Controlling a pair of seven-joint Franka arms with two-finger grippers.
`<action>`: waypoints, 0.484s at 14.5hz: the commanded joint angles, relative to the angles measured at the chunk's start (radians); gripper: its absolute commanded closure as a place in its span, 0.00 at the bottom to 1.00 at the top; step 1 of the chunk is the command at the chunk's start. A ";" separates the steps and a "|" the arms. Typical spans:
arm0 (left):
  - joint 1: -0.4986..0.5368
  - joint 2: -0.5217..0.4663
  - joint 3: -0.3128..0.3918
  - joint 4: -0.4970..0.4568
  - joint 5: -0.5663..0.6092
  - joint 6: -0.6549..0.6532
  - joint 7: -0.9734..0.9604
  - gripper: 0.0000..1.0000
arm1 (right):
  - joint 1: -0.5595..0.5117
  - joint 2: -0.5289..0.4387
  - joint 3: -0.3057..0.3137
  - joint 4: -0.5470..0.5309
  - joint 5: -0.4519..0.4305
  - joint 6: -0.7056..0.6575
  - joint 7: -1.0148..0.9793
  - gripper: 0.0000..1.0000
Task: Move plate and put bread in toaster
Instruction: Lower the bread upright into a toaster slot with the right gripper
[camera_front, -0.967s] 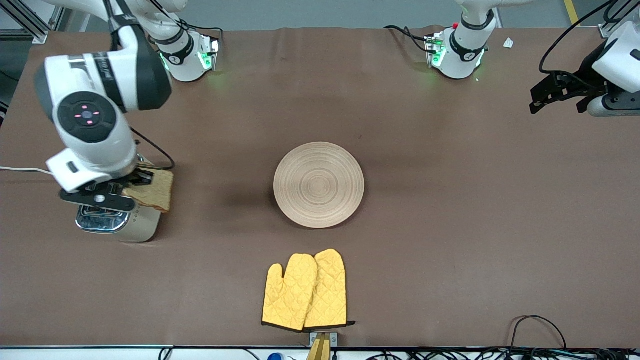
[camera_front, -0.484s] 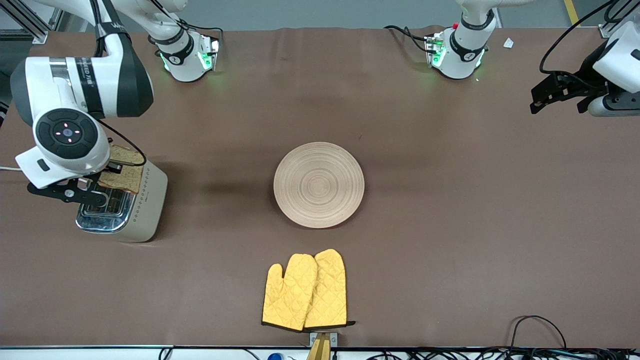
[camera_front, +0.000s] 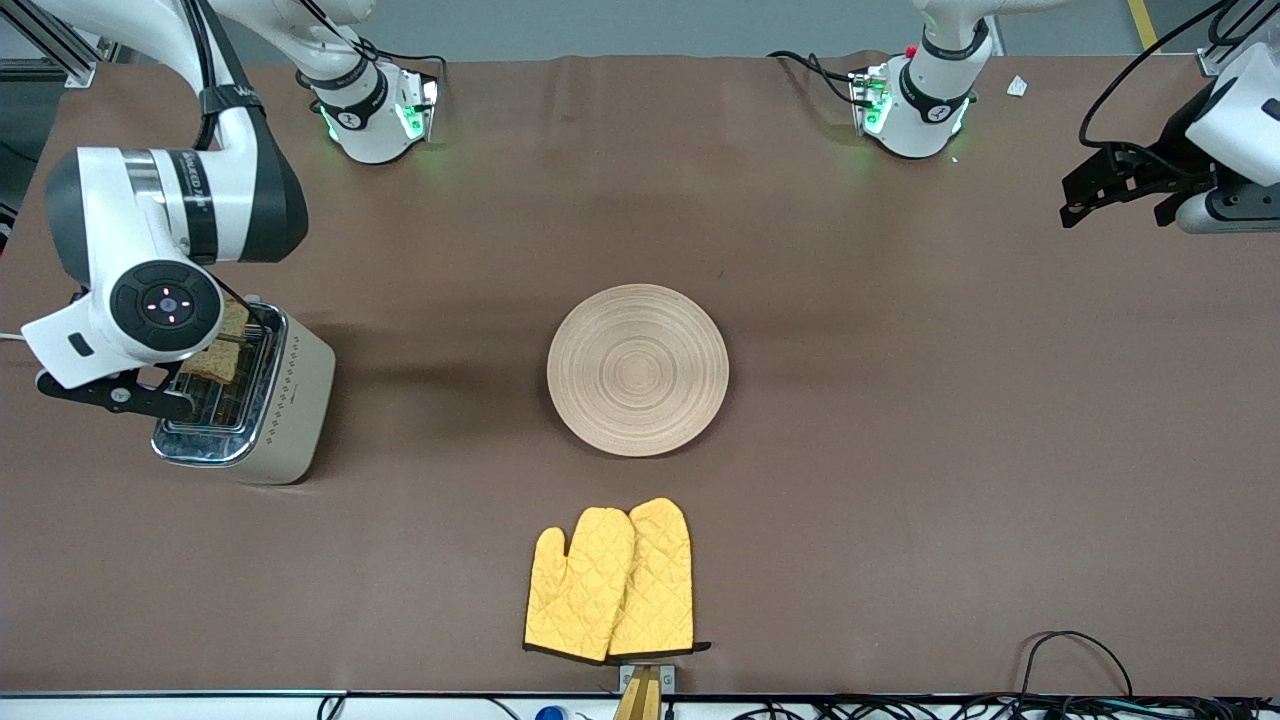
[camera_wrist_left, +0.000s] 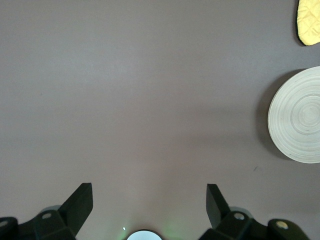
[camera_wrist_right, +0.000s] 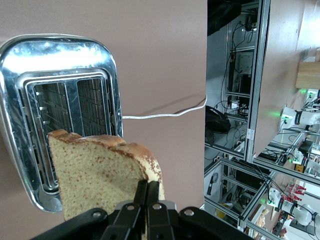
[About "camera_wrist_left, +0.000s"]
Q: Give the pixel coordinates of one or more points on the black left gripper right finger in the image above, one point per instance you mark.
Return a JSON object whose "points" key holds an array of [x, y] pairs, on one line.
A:
{"points": [[217, 210]]}

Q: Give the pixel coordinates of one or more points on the yellow quilted oven mitt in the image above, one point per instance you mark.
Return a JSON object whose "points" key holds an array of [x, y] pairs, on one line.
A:
{"points": [[310, 22]]}

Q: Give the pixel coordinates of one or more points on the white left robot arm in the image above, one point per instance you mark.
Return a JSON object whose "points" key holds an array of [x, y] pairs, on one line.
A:
{"points": [[144, 236]]}

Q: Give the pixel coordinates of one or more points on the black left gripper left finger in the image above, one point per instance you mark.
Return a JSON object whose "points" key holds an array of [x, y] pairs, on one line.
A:
{"points": [[75, 210]]}

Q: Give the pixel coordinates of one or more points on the round light wooden plate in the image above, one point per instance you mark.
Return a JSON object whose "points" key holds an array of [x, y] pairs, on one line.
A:
{"points": [[300, 117]]}

